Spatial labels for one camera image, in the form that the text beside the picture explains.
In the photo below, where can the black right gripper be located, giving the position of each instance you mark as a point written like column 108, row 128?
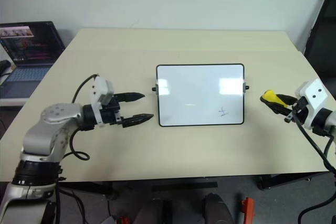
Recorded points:
column 301, row 110

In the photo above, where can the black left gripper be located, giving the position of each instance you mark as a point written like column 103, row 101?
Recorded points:
column 111, row 115

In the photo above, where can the yellow whiteboard eraser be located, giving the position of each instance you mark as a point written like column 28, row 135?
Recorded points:
column 271, row 96

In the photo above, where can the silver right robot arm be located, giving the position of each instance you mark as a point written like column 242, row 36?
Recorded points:
column 331, row 121

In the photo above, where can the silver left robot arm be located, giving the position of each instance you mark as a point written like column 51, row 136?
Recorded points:
column 39, row 134

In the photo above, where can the small black-framed whiteboard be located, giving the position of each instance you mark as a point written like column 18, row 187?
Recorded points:
column 199, row 93

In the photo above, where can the black flat strip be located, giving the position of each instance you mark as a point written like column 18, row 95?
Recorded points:
column 185, row 186

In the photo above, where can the red clamp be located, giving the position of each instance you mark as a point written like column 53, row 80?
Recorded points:
column 248, row 209
column 124, row 220

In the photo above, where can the open blue laptop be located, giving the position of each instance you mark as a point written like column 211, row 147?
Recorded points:
column 29, row 51

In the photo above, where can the dark rounded shape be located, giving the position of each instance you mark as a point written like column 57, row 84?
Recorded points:
column 218, row 208

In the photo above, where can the black device beside laptop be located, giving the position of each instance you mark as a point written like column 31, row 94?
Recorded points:
column 3, row 67

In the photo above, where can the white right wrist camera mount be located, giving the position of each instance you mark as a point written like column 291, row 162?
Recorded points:
column 315, row 95

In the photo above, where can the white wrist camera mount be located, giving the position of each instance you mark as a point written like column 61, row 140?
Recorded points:
column 315, row 95
column 101, row 87

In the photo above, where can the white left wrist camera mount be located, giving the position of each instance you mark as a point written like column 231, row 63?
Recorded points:
column 101, row 87

